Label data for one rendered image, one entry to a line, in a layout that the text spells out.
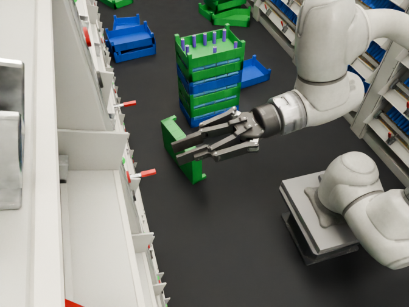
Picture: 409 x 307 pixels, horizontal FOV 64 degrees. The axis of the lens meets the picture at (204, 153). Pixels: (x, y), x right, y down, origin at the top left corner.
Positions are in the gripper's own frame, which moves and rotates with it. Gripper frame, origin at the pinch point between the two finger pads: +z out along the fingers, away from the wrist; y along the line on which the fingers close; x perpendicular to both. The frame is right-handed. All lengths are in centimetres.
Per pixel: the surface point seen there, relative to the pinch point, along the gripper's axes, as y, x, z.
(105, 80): 14.4, -33.4, 8.2
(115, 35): -183, 69, 11
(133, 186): 14.4, -13.5, 11.5
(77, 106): 23.7, -38.3, 10.0
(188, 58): -83, 37, -20
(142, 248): 24.1, -11.8, 12.7
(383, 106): -43, 73, -106
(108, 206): 28.3, -30.4, 11.3
